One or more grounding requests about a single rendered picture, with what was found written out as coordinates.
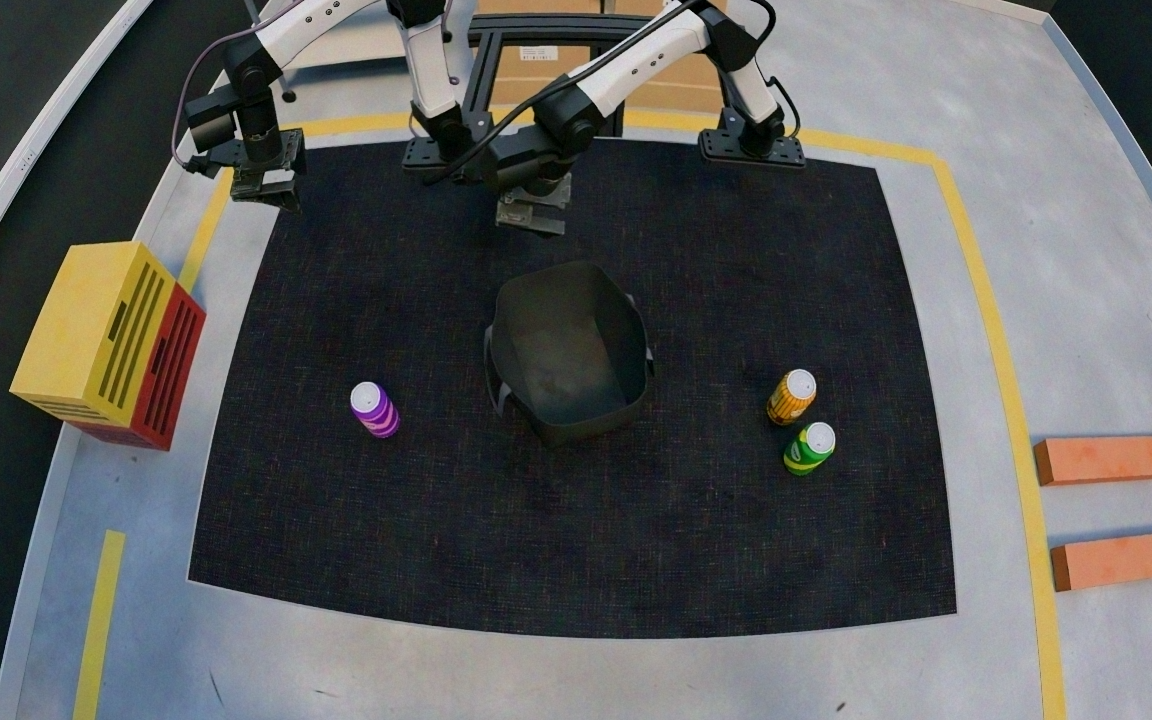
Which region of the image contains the green and yellow drink can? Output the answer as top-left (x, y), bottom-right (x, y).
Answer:
top-left (785, 423), bottom-right (835, 475)

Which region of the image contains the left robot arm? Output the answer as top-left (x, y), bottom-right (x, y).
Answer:
top-left (450, 0), bottom-right (806, 195)

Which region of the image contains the purple drink can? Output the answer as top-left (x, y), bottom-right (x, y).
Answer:
top-left (351, 382), bottom-right (400, 438)

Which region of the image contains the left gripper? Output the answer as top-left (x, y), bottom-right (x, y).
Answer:
top-left (495, 170), bottom-right (571, 240)

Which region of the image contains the orange striped drink can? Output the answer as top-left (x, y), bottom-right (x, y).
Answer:
top-left (767, 370), bottom-right (816, 425)

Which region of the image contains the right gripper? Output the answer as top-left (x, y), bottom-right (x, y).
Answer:
top-left (229, 120), bottom-right (308, 215)

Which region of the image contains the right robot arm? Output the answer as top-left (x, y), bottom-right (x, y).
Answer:
top-left (183, 0), bottom-right (485, 180)

